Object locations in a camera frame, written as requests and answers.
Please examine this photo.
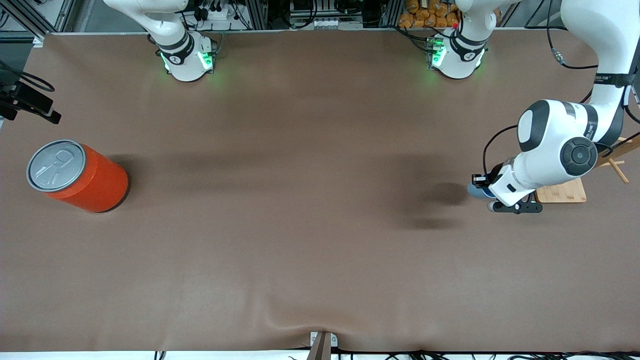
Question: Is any light blue plastic cup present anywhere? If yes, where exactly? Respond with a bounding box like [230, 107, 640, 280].
[467, 181, 496, 201]

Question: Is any wooden cup tree stand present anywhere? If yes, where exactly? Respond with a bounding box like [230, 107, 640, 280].
[535, 132, 640, 204]

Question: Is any orange can with silver lid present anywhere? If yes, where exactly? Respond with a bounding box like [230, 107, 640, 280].
[26, 139, 130, 214]

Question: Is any orange snack bag pile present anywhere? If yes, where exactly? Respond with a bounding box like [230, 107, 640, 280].
[398, 0, 501, 29]

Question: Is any table cover sheet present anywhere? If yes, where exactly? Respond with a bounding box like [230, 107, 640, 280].
[0, 29, 640, 353]

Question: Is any power strip with black plugs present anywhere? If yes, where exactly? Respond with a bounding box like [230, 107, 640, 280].
[192, 0, 233, 21]

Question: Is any white power strip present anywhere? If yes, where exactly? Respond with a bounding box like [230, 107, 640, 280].
[310, 17, 349, 30]

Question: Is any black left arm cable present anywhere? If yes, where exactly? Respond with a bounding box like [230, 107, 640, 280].
[482, 0, 599, 176]

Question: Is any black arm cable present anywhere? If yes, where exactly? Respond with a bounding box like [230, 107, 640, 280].
[482, 0, 599, 176]
[0, 60, 55, 93]

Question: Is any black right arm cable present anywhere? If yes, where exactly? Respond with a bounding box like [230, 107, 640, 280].
[0, 60, 55, 93]

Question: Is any aluminium frame profile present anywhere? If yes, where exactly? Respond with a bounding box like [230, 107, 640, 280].
[0, 0, 76, 41]

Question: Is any grey table edge bracket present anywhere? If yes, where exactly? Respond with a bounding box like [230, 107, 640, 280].
[306, 331, 339, 360]

